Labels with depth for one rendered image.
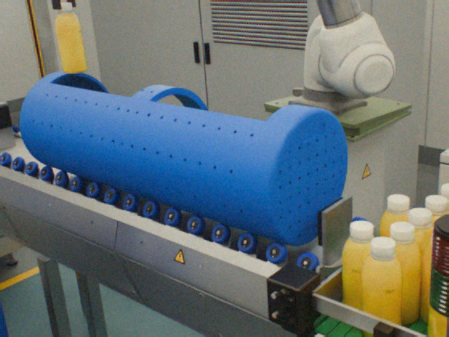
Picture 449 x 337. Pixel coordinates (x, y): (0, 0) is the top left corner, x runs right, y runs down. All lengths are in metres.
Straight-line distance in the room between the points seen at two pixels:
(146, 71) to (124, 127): 2.57
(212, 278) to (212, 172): 0.26
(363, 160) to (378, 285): 0.89
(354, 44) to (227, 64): 1.88
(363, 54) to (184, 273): 0.69
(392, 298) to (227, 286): 0.41
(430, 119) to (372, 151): 2.35
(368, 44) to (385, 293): 0.76
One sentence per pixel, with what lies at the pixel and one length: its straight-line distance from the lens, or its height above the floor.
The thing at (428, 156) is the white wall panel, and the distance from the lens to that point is 4.30.
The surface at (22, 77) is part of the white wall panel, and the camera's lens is 6.64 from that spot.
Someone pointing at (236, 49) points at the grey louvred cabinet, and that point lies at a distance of 3.34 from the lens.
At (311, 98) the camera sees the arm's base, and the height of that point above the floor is 1.09.
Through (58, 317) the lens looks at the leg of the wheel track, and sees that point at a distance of 2.16.
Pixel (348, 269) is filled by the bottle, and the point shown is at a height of 1.00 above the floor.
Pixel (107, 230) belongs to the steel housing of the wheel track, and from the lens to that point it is 1.60.
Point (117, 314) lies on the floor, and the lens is 2.86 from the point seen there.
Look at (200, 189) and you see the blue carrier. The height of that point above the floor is 1.08.
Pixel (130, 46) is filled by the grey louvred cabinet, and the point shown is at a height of 0.94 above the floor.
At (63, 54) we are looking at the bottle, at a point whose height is 1.30.
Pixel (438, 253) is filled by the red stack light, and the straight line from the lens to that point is 0.68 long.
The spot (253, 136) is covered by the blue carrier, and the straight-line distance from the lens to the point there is 1.17.
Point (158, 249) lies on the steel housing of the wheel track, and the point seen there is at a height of 0.88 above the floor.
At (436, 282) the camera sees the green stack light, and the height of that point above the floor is 1.20.
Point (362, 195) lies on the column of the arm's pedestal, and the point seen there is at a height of 0.79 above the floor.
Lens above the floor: 1.56
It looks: 22 degrees down
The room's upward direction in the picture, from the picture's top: 4 degrees counter-clockwise
